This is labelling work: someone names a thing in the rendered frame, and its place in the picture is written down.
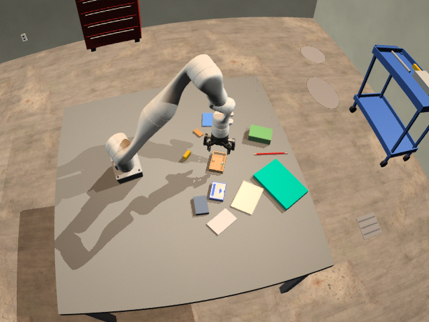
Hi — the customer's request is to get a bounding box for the teal green book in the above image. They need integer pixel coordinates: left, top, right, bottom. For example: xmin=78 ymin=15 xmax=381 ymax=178
xmin=253 ymin=158 xmax=309 ymax=211

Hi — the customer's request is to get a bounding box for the beige box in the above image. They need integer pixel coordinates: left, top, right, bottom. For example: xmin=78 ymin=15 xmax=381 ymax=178
xmin=412 ymin=69 xmax=429 ymax=95

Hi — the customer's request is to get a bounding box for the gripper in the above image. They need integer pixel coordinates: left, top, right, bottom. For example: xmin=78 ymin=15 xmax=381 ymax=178
xmin=202 ymin=131 xmax=236 ymax=156

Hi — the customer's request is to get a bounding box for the blue wheeled cart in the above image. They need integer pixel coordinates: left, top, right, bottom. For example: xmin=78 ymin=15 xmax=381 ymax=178
xmin=349 ymin=44 xmax=429 ymax=168

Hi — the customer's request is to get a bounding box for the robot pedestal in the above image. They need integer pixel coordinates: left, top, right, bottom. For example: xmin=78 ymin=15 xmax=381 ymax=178
xmin=113 ymin=157 xmax=143 ymax=184

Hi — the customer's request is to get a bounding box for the grey rod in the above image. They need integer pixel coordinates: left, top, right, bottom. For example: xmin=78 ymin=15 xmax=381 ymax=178
xmin=390 ymin=50 xmax=412 ymax=72

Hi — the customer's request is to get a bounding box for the covered wooden puzzle box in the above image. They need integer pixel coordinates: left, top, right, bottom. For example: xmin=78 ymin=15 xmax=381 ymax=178
xmin=207 ymin=150 xmax=228 ymax=175

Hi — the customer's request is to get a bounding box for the dark red drawer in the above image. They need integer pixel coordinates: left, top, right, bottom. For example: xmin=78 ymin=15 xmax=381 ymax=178
xmin=83 ymin=23 xmax=141 ymax=42
xmin=80 ymin=11 xmax=140 ymax=30
xmin=78 ymin=1 xmax=139 ymax=18

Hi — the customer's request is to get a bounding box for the slate grey book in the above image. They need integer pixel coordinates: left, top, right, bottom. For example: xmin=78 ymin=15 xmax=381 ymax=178
xmin=192 ymin=195 xmax=210 ymax=216

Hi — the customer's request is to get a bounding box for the dark red drawer cabinet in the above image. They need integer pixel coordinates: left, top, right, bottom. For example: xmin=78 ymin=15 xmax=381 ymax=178
xmin=74 ymin=0 xmax=142 ymax=52

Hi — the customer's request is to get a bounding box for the blue white card box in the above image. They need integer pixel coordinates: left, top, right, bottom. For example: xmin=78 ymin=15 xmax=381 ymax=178
xmin=208 ymin=181 xmax=227 ymax=203

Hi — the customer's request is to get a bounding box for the cream paper pad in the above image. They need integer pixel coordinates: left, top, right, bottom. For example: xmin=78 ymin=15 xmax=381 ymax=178
xmin=230 ymin=180 xmax=265 ymax=215

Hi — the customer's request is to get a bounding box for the pale white pad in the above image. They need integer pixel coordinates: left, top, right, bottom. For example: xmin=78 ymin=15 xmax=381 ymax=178
xmin=206 ymin=208 xmax=238 ymax=236

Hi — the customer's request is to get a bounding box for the grey table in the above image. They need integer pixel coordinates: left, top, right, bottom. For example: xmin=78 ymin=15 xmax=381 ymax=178
xmin=54 ymin=75 xmax=335 ymax=322

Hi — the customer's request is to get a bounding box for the green block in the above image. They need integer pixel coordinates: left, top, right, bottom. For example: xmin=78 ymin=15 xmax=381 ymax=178
xmin=247 ymin=124 xmax=273 ymax=146

